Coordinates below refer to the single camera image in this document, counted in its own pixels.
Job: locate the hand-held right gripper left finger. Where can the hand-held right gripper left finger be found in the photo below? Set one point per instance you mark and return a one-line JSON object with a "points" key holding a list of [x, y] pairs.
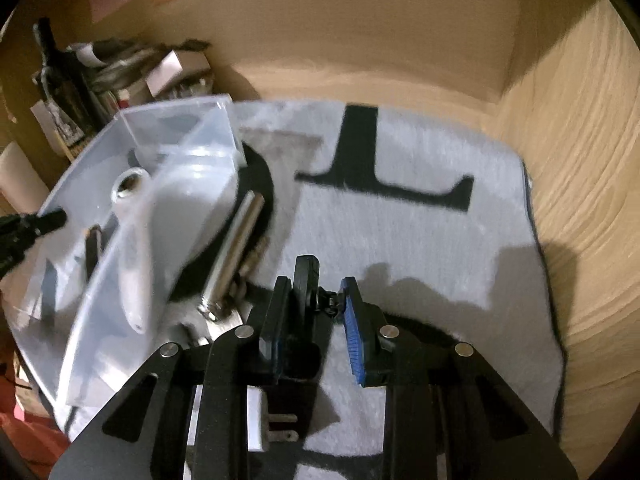
{"points": [[274, 332]]}

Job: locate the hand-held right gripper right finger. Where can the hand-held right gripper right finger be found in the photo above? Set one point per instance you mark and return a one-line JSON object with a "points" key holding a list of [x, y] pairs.
{"points": [[356, 332]]}

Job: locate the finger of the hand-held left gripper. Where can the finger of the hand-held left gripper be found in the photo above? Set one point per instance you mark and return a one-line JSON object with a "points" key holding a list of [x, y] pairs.
{"points": [[46, 221]]}

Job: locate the black rectangular block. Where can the black rectangular block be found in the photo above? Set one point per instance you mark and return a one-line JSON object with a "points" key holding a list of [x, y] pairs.
{"points": [[306, 305]]}

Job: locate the clear plastic divided box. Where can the clear plastic divided box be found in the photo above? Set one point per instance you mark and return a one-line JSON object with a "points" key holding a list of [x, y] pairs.
{"points": [[192, 127]]}

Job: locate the white paper roll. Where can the white paper roll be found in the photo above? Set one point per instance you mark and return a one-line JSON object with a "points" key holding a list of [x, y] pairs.
{"points": [[17, 175]]}

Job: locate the long silver bolt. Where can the long silver bolt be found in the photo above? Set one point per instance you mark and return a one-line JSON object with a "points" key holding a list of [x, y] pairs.
{"points": [[234, 252]]}

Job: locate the white plug adapter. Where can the white plug adapter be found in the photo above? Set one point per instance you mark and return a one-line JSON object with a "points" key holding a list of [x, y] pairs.
{"points": [[259, 422]]}

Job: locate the white plastic tool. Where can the white plastic tool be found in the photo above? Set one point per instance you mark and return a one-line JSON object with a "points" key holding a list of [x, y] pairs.
{"points": [[135, 260]]}

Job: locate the grey mat with black letters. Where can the grey mat with black letters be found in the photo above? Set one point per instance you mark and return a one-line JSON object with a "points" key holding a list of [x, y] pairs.
{"points": [[400, 245]]}

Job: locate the dark cluttered pile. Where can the dark cluttered pile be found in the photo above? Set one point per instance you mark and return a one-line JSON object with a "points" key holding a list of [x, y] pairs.
{"points": [[65, 85]]}

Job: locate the white cardboard box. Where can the white cardboard box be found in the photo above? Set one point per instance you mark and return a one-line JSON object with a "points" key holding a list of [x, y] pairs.
{"points": [[175, 67]]}

